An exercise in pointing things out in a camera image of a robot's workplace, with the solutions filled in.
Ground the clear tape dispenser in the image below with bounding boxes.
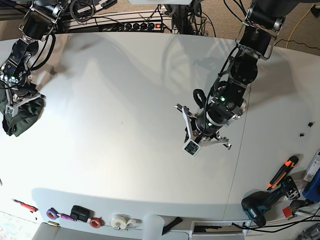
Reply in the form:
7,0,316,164
109,214,142,231

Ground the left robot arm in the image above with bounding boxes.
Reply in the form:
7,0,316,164
175,0,299,157

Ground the purple tape roll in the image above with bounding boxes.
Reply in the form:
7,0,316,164
46,207,59,220

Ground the red black screwdriver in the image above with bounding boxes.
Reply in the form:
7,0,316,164
12,199,38,213

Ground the orange black utility knife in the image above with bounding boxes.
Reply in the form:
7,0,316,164
266,155,299,191

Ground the red square tag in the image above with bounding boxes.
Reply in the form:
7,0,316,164
282,206,293,219

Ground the dark green t-shirt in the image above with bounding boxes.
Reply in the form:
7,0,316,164
0,82,45,137

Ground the teal black cordless drill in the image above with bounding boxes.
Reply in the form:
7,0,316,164
241,176,301,228

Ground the black power strip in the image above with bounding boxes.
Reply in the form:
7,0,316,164
69,21,173,33

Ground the yellow cable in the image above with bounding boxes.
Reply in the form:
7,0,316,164
285,5,313,49

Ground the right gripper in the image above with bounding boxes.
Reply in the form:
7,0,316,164
5,89,42,117

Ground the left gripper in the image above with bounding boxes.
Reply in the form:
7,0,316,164
175,104,232,157

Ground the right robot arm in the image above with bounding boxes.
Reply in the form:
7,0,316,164
0,0,71,117

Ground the red tape roll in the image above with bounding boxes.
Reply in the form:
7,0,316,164
89,217,102,229

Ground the white paper roll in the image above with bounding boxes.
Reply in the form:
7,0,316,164
142,214,165,240

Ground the blue box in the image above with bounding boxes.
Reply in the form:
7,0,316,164
302,170,320,203

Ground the black action camera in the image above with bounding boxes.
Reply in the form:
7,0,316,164
70,205,91,223

